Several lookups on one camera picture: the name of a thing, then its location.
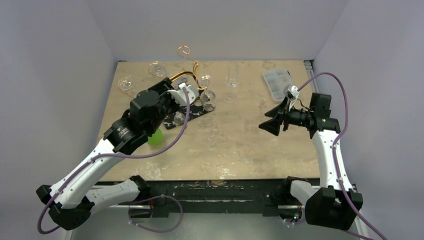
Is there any clear champagne flute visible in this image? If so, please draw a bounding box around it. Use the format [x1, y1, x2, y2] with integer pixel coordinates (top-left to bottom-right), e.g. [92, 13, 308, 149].
[223, 61, 240, 103]

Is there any clear tall wine glass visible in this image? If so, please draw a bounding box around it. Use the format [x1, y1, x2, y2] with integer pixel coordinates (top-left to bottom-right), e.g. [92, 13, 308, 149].
[196, 74, 216, 112]

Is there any clear stemmed glass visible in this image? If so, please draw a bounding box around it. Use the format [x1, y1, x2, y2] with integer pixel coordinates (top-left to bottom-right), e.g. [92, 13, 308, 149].
[173, 111, 185, 127]

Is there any green plastic wine glass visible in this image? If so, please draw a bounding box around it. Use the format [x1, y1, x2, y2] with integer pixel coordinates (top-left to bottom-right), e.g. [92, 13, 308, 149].
[147, 129, 164, 146]

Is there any short ribbed clear goblet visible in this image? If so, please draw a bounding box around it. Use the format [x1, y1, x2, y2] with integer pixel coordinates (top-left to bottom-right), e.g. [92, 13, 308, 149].
[148, 61, 168, 79]

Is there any clear round wine glass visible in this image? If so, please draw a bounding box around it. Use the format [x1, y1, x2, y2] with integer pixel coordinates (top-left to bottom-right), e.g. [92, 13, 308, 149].
[118, 75, 135, 92]

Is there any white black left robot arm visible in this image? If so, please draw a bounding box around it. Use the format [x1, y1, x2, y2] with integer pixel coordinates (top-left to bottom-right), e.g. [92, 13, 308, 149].
[36, 77, 178, 231]

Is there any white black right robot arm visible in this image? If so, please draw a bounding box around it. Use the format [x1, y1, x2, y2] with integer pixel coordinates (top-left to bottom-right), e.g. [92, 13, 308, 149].
[258, 93, 363, 231]

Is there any black marbled rack base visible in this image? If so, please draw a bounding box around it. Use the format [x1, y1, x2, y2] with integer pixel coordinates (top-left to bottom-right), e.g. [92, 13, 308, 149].
[162, 99, 213, 130]

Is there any clear plastic screw box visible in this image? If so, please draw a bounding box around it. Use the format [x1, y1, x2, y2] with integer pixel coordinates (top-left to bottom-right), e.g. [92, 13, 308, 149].
[262, 68, 294, 103]

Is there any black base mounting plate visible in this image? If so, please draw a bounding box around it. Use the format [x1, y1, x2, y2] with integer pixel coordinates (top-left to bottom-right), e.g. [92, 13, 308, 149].
[129, 178, 301, 218]

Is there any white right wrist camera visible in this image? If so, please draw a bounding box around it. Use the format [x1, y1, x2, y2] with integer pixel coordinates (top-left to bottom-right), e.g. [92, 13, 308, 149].
[283, 84, 300, 112]

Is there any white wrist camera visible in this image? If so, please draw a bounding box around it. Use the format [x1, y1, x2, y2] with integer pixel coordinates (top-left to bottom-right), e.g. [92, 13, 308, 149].
[283, 84, 300, 112]
[166, 82, 200, 107]

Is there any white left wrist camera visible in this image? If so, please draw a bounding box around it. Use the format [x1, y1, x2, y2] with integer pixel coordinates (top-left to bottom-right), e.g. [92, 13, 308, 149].
[166, 82, 200, 107]

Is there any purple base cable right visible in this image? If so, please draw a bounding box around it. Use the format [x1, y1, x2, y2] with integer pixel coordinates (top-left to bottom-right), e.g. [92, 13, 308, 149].
[282, 206, 307, 227]

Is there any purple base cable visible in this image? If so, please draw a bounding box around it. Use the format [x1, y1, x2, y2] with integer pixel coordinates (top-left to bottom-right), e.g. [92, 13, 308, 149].
[282, 206, 307, 227]
[128, 195, 184, 233]

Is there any gold wire wine glass rack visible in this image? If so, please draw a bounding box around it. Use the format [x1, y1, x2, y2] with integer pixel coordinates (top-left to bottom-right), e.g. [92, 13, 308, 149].
[117, 45, 203, 98]

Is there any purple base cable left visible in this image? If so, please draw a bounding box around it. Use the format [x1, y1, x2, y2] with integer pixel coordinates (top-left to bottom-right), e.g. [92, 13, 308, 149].
[128, 195, 184, 233]

